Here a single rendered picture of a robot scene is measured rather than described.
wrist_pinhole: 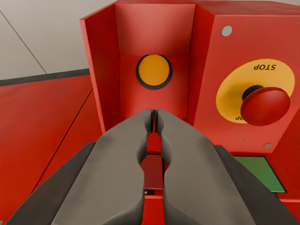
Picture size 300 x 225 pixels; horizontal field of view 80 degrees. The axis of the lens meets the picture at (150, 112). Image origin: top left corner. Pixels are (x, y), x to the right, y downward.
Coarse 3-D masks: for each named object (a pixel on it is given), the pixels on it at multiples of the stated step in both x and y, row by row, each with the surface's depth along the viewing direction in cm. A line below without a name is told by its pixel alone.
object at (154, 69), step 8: (152, 56) 22; (160, 56) 22; (144, 64) 22; (152, 64) 22; (160, 64) 22; (144, 72) 22; (152, 72) 22; (160, 72) 22; (168, 72) 22; (144, 80) 22; (152, 80) 22; (160, 80) 22
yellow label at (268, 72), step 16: (256, 64) 16; (272, 64) 16; (224, 80) 17; (240, 80) 17; (256, 80) 17; (272, 80) 17; (288, 80) 17; (224, 96) 18; (240, 96) 18; (224, 112) 19; (240, 112) 19
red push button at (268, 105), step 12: (252, 96) 15; (264, 96) 15; (276, 96) 15; (288, 96) 15; (252, 108) 15; (264, 108) 15; (276, 108) 15; (288, 108) 16; (252, 120) 16; (264, 120) 16; (276, 120) 16
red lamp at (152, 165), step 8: (144, 160) 21; (152, 160) 21; (160, 160) 21; (144, 168) 20; (152, 168) 20; (160, 168) 20; (144, 176) 20; (152, 176) 20; (160, 176) 20; (144, 184) 19; (152, 184) 19; (160, 184) 19
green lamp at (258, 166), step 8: (240, 160) 21; (248, 160) 21; (256, 160) 21; (264, 160) 21; (248, 168) 21; (256, 168) 21; (264, 168) 21; (256, 176) 20; (264, 176) 20; (272, 176) 20; (264, 184) 19; (272, 184) 19; (280, 184) 19
